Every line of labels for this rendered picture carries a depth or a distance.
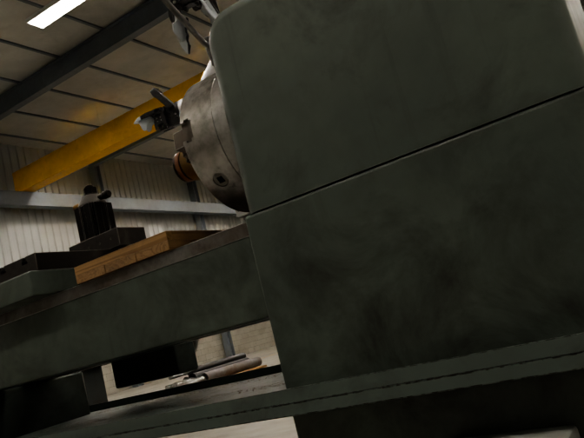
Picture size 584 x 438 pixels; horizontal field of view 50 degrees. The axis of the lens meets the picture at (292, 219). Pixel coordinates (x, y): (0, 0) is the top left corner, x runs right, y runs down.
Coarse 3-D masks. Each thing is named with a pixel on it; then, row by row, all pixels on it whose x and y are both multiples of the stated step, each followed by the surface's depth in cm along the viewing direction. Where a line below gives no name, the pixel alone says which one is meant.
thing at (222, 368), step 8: (216, 360) 998; (224, 360) 1006; (232, 360) 1020; (240, 360) 1023; (248, 360) 1005; (256, 360) 1017; (200, 368) 957; (208, 368) 964; (216, 368) 971; (224, 368) 953; (232, 368) 965; (240, 368) 980; (248, 368) 999; (176, 376) 920; (192, 376) 945; (200, 376) 936; (208, 376) 919; (216, 376) 934; (176, 384) 904; (184, 384) 915
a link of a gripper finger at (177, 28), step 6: (186, 18) 136; (174, 24) 133; (180, 24) 136; (174, 30) 133; (180, 30) 136; (186, 30) 137; (180, 36) 136; (186, 36) 137; (180, 42) 137; (186, 42) 137; (186, 48) 137
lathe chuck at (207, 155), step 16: (208, 80) 132; (192, 96) 131; (208, 96) 127; (192, 112) 129; (208, 112) 126; (192, 128) 128; (208, 128) 126; (192, 144) 128; (208, 144) 126; (192, 160) 129; (208, 160) 127; (224, 160) 126; (208, 176) 129; (240, 176) 127; (224, 192) 131; (240, 192) 130; (240, 208) 136
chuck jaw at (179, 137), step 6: (186, 126) 130; (180, 132) 133; (186, 132) 130; (174, 138) 133; (180, 138) 132; (186, 138) 130; (180, 144) 132; (180, 150) 134; (186, 156) 138; (186, 162) 141
